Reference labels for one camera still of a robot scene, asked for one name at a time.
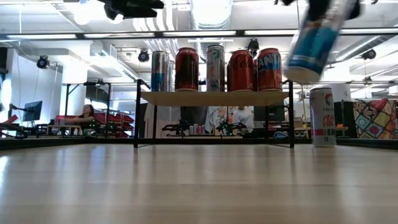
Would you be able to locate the white cloth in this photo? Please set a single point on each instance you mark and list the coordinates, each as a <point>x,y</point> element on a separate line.
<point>164,118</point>

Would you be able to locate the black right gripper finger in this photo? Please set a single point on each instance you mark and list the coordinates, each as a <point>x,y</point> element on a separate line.
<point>318,9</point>
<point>356,7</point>

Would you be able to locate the red storage rack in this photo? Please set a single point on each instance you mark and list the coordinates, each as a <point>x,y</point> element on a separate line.
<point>124,119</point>

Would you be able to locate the white pillar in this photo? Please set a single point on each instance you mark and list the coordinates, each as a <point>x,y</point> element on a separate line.
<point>343,91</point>

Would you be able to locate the black computer monitor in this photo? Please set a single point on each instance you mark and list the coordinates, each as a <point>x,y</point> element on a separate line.
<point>32,111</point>

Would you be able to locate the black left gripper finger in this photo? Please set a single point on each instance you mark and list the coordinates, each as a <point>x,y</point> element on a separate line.
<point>140,13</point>
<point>149,4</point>

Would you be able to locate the white Celsius slim can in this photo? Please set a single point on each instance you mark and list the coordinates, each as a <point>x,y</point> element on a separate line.
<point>323,118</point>

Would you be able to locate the red Coca-Cola can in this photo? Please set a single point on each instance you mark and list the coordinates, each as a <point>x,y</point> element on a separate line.
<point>186,70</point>

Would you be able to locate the black overhead beam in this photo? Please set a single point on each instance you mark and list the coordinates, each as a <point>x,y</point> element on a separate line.
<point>199,32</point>

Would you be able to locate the wooden bench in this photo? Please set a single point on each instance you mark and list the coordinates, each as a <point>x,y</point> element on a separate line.
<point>59,126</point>

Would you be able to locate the colourful patterned panel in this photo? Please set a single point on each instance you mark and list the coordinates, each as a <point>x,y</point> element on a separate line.
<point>376,119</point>

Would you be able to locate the slim Fanta can black lid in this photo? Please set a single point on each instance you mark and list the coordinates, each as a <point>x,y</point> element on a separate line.
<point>215,68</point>

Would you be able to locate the black background robot arm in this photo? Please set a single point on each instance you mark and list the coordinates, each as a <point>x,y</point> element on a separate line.
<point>231,127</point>

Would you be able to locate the black frame stand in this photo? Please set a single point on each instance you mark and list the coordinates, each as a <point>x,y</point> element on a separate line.
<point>66,99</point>

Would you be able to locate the person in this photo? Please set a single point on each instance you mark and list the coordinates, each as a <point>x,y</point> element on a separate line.
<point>87,116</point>
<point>244,118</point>

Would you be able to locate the wooden shelf black metal legs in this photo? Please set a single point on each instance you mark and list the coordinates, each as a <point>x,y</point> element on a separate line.
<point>214,98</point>

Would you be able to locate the black aluminium extrusion frame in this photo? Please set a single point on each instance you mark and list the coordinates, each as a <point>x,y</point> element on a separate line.
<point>62,142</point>

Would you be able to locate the red black machine part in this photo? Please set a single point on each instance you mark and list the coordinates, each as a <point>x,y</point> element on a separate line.
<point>9,119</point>

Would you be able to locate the floral patterned cloth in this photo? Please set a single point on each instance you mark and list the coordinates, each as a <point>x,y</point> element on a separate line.
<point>217,116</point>

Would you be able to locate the red Fanta strawberry can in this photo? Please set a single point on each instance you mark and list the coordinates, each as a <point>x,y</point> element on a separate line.
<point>270,71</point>
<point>255,77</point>

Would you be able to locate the red blue box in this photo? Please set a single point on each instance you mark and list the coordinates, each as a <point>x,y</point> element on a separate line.
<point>60,118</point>

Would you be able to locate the black ceiling spotlight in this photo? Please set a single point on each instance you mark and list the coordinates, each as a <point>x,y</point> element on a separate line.
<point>143,56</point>
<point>253,46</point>
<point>369,54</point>
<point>43,62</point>

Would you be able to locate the red-orange soda can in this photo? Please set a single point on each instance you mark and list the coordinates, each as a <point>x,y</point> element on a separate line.
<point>242,71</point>

